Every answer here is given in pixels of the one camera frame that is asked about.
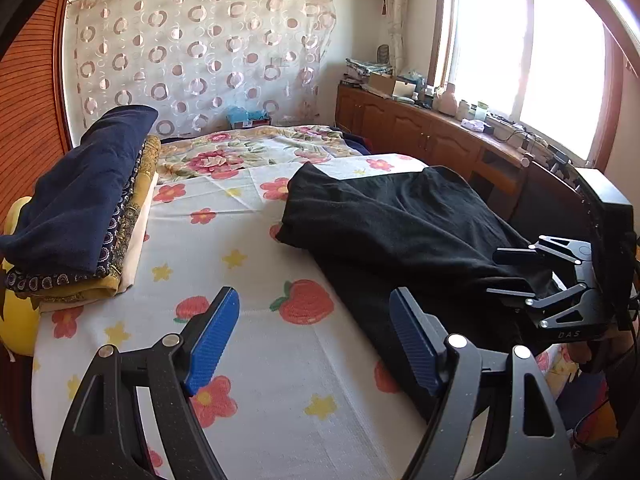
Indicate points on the pink bottle on cabinet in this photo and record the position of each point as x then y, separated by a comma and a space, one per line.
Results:
447, 102

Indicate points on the circle-patterned sheer curtain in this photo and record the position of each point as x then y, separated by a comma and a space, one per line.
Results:
192, 59

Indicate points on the wooden sideboard cabinet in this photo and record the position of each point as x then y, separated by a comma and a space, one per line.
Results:
494, 169

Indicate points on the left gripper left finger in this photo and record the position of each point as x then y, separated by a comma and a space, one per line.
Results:
126, 399

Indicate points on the yellow plush toy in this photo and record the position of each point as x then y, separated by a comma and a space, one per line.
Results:
19, 323

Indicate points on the white floral towel sheet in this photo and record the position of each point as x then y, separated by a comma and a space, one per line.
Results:
299, 393

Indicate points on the yellow patterned folded cloth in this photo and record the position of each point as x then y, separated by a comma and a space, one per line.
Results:
74, 285

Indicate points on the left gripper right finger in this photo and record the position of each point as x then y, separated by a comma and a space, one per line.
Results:
524, 436

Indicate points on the stack of papers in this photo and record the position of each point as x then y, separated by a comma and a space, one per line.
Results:
361, 71

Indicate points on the black t-shirt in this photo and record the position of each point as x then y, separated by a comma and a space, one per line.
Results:
427, 231

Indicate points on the floral fleece blanket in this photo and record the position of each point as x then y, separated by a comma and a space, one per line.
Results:
221, 155

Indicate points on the window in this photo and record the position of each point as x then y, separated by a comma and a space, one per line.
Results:
549, 67

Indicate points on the navy folded blanket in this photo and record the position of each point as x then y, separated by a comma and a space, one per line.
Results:
62, 228

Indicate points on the blue box at bedhead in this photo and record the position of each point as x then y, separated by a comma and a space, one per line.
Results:
241, 118

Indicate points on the cardboard box on cabinet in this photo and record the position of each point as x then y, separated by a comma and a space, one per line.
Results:
387, 85

